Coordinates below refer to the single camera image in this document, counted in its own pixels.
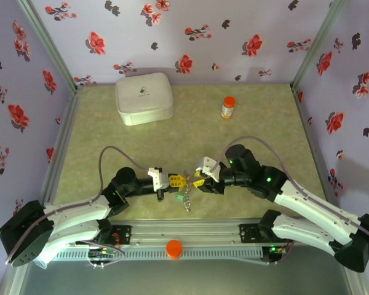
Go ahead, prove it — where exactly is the black keyring with metal rings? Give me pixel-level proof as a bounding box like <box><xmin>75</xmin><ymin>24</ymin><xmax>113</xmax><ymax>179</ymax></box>
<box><xmin>174</xmin><ymin>170</ymin><xmax>196</xmax><ymax>213</ymax></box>

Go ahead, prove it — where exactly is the orange capped pill bottle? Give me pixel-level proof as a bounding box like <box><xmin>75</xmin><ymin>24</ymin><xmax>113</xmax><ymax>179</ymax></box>
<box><xmin>220</xmin><ymin>96</ymin><xmax>236</xmax><ymax>120</ymax></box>

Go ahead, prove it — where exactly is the orange round cap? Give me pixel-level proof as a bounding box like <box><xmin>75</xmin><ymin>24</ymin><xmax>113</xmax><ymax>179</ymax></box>
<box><xmin>165</xmin><ymin>239</ymin><xmax>183</xmax><ymax>261</ymax></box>

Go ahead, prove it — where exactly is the white medicine storage box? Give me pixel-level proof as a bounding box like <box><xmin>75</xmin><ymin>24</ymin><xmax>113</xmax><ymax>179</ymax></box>
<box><xmin>115</xmin><ymin>72</ymin><xmax>174</xmax><ymax>127</ymax></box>

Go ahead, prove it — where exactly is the clear plastic bag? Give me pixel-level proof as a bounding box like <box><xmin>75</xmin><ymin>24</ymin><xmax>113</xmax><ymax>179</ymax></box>
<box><xmin>33</xmin><ymin>253</ymin><xmax>55</xmax><ymax>270</ymax></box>

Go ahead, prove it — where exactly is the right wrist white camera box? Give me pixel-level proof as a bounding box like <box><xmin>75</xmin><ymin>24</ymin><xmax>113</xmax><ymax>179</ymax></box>
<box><xmin>196</xmin><ymin>156</ymin><xmax>224</xmax><ymax>183</ymax></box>

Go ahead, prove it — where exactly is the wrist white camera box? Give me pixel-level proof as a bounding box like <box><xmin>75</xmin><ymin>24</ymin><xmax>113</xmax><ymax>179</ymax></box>
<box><xmin>146</xmin><ymin>167</ymin><xmax>170</xmax><ymax>191</ymax></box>
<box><xmin>196</xmin><ymin>156</ymin><xmax>224</xmax><ymax>183</ymax></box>

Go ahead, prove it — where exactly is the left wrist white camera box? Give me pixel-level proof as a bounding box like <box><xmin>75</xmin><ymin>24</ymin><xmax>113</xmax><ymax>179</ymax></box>
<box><xmin>146</xmin><ymin>167</ymin><xmax>170</xmax><ymax>191</ymax></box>

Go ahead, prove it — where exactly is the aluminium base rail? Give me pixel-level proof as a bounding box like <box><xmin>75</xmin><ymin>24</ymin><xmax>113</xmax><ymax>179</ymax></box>
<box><xmin>17</xmin><ymin>217</ymin><xmax>354</xmax><ymax>247</ymax></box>

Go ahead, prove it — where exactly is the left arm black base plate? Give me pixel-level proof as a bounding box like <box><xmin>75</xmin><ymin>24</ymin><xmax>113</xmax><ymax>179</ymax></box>
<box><xmin>76</xmin><ymin>225</ymin><xmax>132</xmax><ymax>246</ymax></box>

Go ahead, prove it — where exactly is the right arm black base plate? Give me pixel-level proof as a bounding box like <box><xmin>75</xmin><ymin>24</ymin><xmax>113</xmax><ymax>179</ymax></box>
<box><xmin>239</xmin><ymin>223</ymin><xmax>296</xmax><ymax>243</ymax></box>

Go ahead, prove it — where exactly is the white slotted cable duct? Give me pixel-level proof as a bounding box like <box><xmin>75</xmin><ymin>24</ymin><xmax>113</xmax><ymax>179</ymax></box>
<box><xmin>57</xmin><ymin>247</ymin><xmax>264</xmax><ymax>259</ymax></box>

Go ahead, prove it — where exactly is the aluminium side rail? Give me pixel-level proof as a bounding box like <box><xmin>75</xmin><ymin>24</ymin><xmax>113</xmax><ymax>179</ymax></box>
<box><xmin>33</xmin><ymin>85</ymin><xmax>84</xmax><ymax>224</ymax></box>
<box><xmin>291</xmin><ymin>84</ymin><xmax>348</xmax><ymax>221</ymax></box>

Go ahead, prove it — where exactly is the aluminium frame post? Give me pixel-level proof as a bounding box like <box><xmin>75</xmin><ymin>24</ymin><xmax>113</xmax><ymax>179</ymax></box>
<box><xmin>16</xmin><ymin>0</ymin><xmax>84</xmax><ymax>93</ymax></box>
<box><xmin>291</xmin><ymin>0</ymin><xmax>347</xmax><ymax>90</ymax></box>

